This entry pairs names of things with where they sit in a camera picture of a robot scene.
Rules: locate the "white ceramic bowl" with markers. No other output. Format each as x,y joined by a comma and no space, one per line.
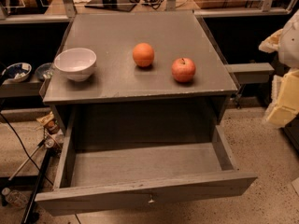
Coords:
76,64

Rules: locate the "red apple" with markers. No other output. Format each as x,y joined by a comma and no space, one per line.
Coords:
183,70

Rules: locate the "black monitor stand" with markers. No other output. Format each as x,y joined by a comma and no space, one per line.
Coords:
115,5

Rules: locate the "blue patterned bowl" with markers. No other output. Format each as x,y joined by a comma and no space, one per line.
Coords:
17,72

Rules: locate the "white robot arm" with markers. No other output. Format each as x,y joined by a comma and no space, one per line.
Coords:
285,42

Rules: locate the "black tripod leg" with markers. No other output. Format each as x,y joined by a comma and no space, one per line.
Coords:
29,210

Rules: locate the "orange fruit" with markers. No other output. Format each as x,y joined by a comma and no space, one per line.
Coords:
143,54

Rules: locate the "small dark bowl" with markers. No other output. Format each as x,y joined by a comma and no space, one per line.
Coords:
44,71

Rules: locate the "grey wooden cabinet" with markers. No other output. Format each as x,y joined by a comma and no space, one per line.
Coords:
139,79

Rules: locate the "open grey top drawer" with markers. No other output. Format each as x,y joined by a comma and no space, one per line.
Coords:
130,155

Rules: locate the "plastic water bottle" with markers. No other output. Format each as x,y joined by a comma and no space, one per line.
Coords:
15,198

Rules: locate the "grey side shelf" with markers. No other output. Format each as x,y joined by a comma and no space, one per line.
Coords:
250,73

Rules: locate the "snack wrapper pile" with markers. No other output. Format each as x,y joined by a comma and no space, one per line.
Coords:
54,137

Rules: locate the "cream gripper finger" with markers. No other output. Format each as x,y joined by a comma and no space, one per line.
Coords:
285,100

